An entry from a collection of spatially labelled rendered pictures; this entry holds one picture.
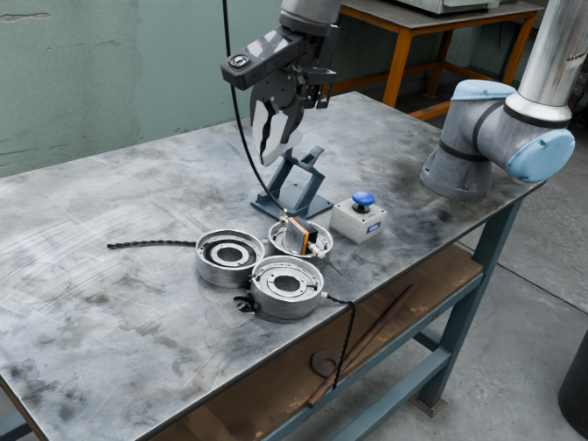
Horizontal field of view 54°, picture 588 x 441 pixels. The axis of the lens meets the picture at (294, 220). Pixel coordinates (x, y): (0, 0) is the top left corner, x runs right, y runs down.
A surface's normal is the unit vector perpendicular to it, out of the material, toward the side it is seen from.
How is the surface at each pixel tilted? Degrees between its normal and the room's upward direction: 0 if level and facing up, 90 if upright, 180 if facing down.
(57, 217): 0
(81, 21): 90
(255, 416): 0
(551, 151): 98
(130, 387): 0
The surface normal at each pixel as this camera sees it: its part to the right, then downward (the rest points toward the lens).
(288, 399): 0.15, -0.84
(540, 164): 0.39, 0.64
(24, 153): 0.71, 0.46
